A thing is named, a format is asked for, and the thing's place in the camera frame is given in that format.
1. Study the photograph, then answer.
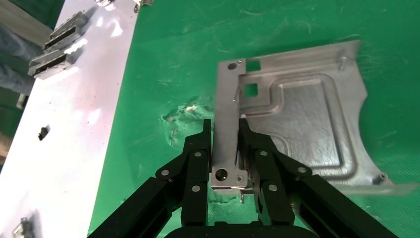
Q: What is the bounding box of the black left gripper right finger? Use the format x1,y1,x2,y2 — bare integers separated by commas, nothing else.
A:
238,118,399,238

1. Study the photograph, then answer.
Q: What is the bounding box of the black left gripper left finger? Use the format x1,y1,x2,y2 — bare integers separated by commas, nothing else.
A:
87,119,212,238

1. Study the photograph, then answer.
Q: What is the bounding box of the stamped sheet metal bracket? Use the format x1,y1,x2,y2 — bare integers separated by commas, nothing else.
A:
210,39,420,204

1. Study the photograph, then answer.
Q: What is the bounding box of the white board sheet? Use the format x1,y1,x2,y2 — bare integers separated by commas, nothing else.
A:
0,0,140,238

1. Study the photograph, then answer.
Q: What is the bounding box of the green cloth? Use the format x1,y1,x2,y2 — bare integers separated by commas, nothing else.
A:
88,0,420,238

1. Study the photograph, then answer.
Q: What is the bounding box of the small black piece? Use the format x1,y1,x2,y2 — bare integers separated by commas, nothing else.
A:
38,124,52,141

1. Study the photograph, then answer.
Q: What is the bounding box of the silver binder clip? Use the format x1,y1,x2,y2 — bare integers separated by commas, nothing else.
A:
133,0,154,13

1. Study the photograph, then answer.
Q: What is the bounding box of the blue grey trouser leg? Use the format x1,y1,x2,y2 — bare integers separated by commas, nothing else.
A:
0,23,44,97

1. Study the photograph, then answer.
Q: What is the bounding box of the short metal rail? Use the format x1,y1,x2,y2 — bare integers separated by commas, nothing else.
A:
28,48,71,68
43,26,83,51
32,54,77,80
49,11,89,38

